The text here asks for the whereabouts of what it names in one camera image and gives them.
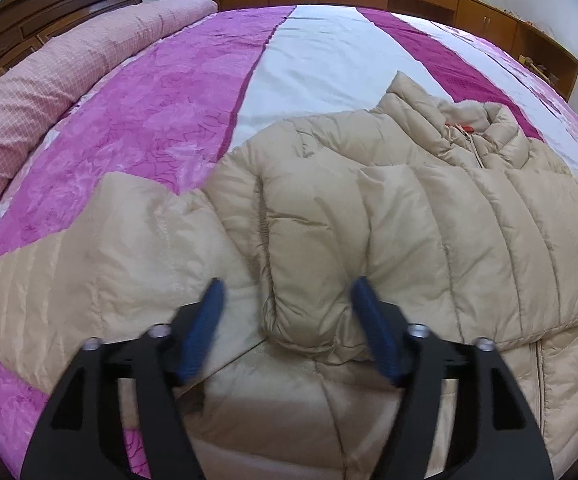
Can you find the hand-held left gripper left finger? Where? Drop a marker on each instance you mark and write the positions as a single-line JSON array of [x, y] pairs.
[[201, 330]]

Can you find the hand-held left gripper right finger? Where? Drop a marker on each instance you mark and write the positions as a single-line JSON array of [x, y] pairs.
[[374, 330]]

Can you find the beige puffer jacket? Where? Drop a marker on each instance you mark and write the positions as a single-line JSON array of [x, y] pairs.
[[369, 210]]

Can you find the pink and white striped bedspread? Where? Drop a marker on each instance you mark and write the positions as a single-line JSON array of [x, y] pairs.
[[169, 110]]

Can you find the pink checkered pillow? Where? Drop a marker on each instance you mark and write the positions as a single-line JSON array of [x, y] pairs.
[[44, 85]]

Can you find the dark wooden headboard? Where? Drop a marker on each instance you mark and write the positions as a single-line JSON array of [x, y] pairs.
[[19, 25]]

